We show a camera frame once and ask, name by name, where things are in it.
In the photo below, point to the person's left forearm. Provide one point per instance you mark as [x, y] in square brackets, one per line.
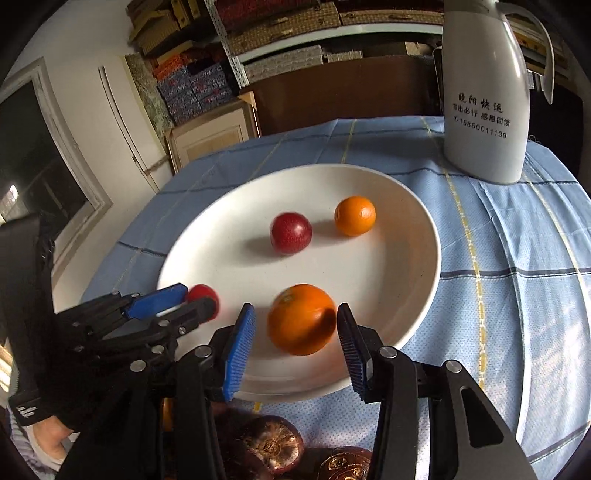
[41, 441]

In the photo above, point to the green marbled panel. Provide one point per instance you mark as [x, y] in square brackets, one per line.
[145, 92]

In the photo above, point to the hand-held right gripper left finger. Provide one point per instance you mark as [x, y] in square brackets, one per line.
[240, 350]

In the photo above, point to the large orange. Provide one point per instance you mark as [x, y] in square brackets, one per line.
[302, 325]

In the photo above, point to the white fruit bowl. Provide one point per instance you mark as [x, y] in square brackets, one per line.
[231, 240]

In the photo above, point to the beige framed panel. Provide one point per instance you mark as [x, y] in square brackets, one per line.
[207, 138]

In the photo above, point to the white door panel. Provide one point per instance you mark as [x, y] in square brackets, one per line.
[134, 138]

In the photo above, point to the dark red apple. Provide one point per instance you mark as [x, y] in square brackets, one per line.
[291, 233]

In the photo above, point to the stack of brown boxes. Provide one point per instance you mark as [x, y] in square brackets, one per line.
[157, 27]

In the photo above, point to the brown board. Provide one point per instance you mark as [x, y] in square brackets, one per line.
[341, 92]

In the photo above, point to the stack of blue patterned boxes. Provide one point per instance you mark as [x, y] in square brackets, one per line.
[194, 92]

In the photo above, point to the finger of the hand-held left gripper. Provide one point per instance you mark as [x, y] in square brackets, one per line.
[194, 314]
[157, 300]

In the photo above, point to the white window frame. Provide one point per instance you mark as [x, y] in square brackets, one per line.
[69, 147]

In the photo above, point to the blue checked tablecloth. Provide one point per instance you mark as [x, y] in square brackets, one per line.
[508, 240]

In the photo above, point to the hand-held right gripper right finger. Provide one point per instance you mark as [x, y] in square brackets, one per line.
[353, 355]

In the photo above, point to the red cherry tomato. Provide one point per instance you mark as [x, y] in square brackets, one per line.
[203, 295]

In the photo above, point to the small orange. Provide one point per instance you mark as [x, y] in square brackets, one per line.
[354, 216]

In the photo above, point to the white thermos jug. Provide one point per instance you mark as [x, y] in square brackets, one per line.
[485, 69]

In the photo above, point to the white metal shelf rack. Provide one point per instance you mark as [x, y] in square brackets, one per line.
[231, 50]

